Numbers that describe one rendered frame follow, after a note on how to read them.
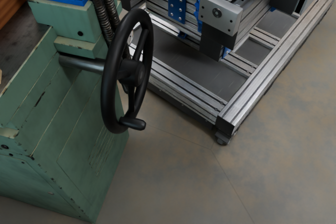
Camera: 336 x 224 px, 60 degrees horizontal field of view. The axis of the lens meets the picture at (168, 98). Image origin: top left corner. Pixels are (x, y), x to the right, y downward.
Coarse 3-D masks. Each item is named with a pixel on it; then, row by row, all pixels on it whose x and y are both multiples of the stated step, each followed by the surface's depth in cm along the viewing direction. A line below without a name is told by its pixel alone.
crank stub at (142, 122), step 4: (120, 116) 63; (120, 120) 63; (124, 120) 62; (128, 120) 62; (132, 120) 62; (136, 120) 62; (140, 120) 62; (124, 124) 63; (128, 124) 62; (132, 124) 62; (136, 124) 62; (140, 124) 62; (144, 124) 62; (132, 128) 63; (136, 128) 62; (140, 128) 62; (144, 128) 63
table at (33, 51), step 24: (24, 24) 64; (0, 48) 59; (24, 48) 59; (48, 48) 64; (72, 48) 65; (96, 48) 65; (24, 72) 58; (0, 96) 53; (24, 96) 59; (0, 120) 54
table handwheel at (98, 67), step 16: (128, 16) 57; (144, 16) 64; (128, 32) 56; (144, 32) 70; (112, 48) 53; (144, 48) 77; (64, 64) 69; (80, 64) 68; (96, 64) 67; (112, 64) 53; (128, 64) 65; (144, 64) 79; (112, 80) 54; (128, 80) 65; (144, 80) 79; (112, 96) 55; (128, 96) 72; (112, 112) 57; (128, 112) 74; (112, 128) 61
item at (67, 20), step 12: (36, 0) 59; (48, 0) 59; (36, 12) 61; (48, 12) 60; (60, 12) 59; (72, 12) 58; (84, 12) 58; (48, 24) 63; (60, 24) 62; (72, 24) 61; (84, 24) 60; (96, 24) 63; (72, 36) 65; (84, 36) 63; (96, 36) 64
